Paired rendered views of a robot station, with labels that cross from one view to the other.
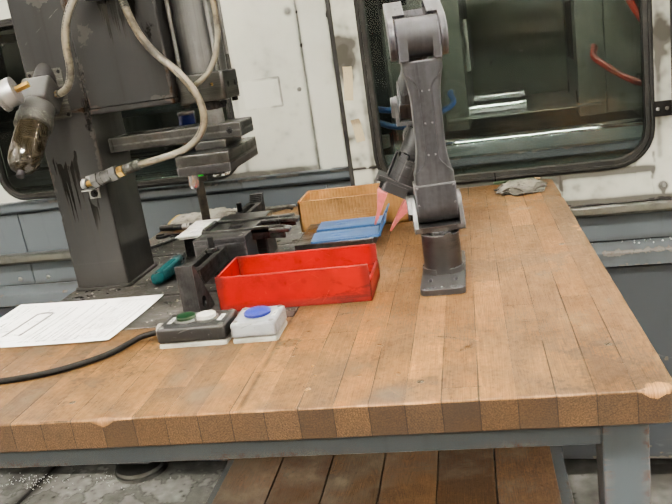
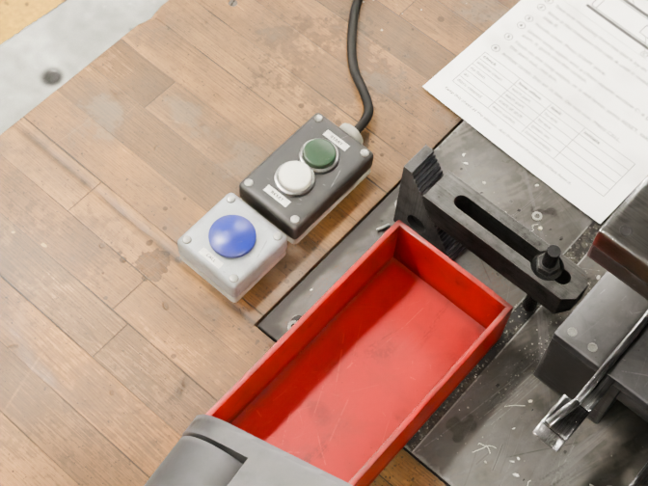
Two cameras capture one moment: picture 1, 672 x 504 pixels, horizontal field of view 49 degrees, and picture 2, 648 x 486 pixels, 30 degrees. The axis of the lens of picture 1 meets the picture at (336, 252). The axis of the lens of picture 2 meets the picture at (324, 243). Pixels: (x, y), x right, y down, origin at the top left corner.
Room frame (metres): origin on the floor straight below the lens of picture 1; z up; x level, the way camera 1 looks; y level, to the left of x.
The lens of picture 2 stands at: (1.30, -0.28, 1.82)
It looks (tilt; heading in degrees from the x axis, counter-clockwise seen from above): 61 degrees down; 115
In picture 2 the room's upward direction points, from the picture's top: 6 degrees clockwise
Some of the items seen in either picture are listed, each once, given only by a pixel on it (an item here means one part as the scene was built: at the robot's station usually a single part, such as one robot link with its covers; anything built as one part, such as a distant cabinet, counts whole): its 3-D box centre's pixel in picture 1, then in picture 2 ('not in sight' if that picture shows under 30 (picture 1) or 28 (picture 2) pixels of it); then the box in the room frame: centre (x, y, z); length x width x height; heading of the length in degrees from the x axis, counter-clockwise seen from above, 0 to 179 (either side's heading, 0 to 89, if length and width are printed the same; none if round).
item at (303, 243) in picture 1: (340, 235); not in sight; (1.49, -0.01, 0.91); 0.17 x 0.16 x 0.02; 169
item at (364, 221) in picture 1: (353, 217); not in sight; (1.53, -0.05, 0.93); 0.15 x 0.07 x 0.03; 80
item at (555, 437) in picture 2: (271, 230); (573, 407); (1.33, 0.11, 0.98); 0.07 x 0.02 x 0.01; 79
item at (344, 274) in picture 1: (299, 277); (353, 381); (1.17, 0.07, 0.93); 0.25 x 0.12 x 0.06; 79
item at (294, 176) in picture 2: (207, 319); (294, 180); (1.04, 0.20, 0.93); 0.03 x 0.03 x 0.02
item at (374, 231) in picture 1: (349, 228); not in sight; (1.44, -0.03, 0.93); 0.15 x 0.07 x 0.03; 82
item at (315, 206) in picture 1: (358, 206); not in sight; (1.65, -0.07, 0.93); 0.25 x 0.13 x 0.08; 79
